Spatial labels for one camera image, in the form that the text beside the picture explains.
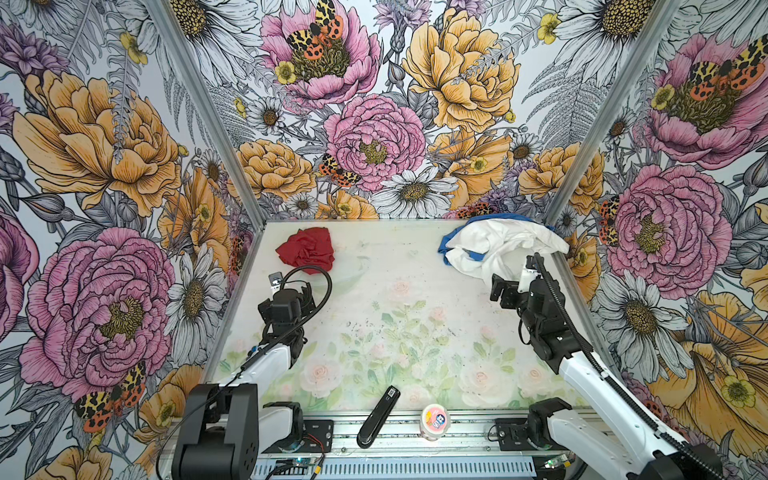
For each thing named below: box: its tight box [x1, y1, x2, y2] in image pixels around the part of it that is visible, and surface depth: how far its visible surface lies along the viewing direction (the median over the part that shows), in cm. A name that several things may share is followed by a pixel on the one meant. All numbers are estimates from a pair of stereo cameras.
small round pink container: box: [420, 403, 451, 441], surface depth 69 cm
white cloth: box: [446, 218, 570, 280], surface depth 110 cm
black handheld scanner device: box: [356, 385, 401, 449], surface depth 76 cm
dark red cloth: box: [275, 227, 335, 275], surface depth 106 cm
